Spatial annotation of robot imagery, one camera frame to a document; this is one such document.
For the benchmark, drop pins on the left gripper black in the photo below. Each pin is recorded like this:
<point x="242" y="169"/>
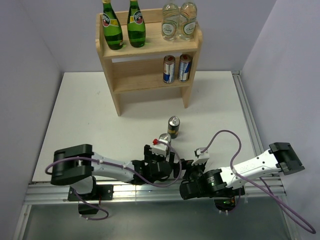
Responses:
<point x="148" y="153"/>

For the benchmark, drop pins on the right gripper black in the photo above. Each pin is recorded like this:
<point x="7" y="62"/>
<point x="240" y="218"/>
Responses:
<point x="186" y="164"/>

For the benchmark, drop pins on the blue silver can red top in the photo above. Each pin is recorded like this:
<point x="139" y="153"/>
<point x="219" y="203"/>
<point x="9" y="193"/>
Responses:
<point x="185" y="62"/>

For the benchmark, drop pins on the blue silver energy can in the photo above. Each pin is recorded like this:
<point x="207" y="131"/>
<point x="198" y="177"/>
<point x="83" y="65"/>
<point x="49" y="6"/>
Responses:
<point x="169" y="63"/>

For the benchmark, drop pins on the green glass bottle back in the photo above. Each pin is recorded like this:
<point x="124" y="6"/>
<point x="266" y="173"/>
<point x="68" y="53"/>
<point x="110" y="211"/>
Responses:
<point x="135" y="25"/>

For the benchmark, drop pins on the green glass bottle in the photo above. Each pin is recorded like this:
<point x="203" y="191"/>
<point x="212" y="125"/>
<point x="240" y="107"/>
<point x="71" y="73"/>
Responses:
<point x="135" y="25"/>
<point x="111" y="27"/>

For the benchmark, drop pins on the green glass bottle front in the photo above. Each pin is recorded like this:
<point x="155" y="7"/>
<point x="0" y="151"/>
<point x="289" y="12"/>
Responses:
<point x="111" y="27"/>

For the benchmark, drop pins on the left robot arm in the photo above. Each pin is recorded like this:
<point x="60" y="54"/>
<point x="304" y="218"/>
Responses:
<point x="79" y="166"/>

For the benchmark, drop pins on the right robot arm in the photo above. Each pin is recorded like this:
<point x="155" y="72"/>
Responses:
<point x="280" y="157"/>

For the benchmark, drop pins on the wooden shelf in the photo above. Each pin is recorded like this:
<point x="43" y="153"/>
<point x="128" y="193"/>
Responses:
<point x="133" y="69"/>

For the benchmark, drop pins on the black can front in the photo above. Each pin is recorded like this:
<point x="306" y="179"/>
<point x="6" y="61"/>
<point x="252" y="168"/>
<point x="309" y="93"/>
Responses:
<point x="165" y="137"/>

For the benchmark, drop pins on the black can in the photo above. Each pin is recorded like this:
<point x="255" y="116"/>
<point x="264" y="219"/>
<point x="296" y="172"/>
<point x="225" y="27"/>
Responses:
<point x="165" y="137"/>
<point x="173" y="126"/>

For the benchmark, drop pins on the black can back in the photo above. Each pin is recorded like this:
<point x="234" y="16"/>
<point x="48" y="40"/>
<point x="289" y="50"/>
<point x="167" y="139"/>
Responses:
<point x="173" y="126"/>

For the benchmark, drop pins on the clear glass bottle right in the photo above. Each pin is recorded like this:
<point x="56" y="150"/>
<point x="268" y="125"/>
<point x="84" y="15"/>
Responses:
<point x="187" y="19"/>

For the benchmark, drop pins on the clear glass bottle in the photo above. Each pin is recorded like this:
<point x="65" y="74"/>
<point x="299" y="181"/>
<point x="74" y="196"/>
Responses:
<point x="187" y="19"/>
<point x="170" y="20"/>

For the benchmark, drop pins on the clear glass bottle left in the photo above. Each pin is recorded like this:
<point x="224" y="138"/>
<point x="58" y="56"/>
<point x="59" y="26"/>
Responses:
<point x="170" y="20"/>

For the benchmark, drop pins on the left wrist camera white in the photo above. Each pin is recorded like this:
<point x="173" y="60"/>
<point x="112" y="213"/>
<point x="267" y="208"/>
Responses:
<point x="160" y="147"/>

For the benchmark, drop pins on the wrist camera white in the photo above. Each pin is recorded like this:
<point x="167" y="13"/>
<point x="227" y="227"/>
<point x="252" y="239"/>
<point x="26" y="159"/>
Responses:
<point x="160" y="147"/>
<point x="201" y="156"/>

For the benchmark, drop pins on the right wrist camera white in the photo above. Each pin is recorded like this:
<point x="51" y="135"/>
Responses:
<point x="201" y="156"/>

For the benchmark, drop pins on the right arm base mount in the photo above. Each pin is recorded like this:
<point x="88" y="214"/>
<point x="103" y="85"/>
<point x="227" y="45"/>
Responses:
<point x="229" y="200"/>

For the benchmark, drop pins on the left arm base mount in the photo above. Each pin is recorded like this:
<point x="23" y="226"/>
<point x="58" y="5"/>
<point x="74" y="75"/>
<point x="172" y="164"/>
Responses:
<point x="94" y="198"/>

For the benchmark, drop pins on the aluminium rail right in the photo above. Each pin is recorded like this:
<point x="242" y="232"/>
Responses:
<point x="248" y="115"/>

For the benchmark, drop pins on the aluminium rail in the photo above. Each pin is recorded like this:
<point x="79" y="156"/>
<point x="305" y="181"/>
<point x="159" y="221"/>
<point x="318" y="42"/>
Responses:
<point x="248" y="115"/>
<point x="47" y="194"/>

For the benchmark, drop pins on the aluminium rail front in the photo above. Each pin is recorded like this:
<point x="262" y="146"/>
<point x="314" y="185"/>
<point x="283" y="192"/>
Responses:
<point x="47" y="194"/>

